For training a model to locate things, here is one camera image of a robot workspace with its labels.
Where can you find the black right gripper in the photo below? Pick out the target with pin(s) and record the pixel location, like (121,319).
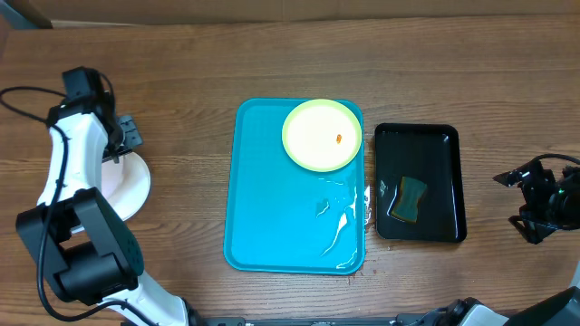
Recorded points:
(530,180)

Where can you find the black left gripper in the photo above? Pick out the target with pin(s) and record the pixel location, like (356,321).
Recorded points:
(132,137)

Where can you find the white plate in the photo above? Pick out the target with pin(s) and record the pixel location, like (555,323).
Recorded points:
(124,185)

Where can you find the yellow green scrub sponge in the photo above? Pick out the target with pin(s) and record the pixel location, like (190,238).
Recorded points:
(407,202)

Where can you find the yellow-green plate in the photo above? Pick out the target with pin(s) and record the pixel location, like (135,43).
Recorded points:
(322,135)

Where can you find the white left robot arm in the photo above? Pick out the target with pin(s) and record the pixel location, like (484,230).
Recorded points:
(86,258)

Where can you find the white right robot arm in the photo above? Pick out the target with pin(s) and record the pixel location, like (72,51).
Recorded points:
(563,308)

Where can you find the black water tray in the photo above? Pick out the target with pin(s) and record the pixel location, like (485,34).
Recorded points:
(429,153)

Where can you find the teal plastic tray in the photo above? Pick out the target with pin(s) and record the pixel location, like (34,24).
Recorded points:
(281,217)

